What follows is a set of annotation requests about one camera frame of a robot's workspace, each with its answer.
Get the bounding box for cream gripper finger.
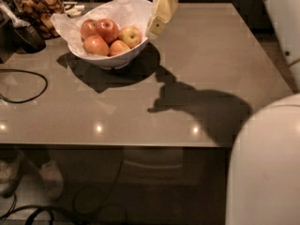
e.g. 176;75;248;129
145;0;179;39

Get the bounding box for red apple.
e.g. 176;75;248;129
81;20;96;39
83;36;110;56
95;19;119;44
109;40;130;56

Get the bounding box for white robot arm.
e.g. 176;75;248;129
151;34;300;225

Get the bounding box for yellow-red apple right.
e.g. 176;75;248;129
118;26;142;49

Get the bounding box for white ceramic bowl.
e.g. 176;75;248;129
67;0;152;69

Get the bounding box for small white items on tray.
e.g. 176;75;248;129
65;4;85;18

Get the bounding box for glass jar of dried chips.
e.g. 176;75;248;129
13;0;65;39

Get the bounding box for black round appliance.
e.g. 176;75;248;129
7;24;46;53

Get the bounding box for white shoe right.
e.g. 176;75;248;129
38;160;64;201

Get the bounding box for white shoe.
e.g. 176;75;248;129
38;160;64;201
0;151;23;198

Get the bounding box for white shoe left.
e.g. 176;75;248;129
0;151;23;198

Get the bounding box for silver spoon handle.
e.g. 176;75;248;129
0;0;30;28

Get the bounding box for black cable on table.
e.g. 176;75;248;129
0;68;49;105

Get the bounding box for black cables on floor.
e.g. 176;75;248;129
0;147;126;225

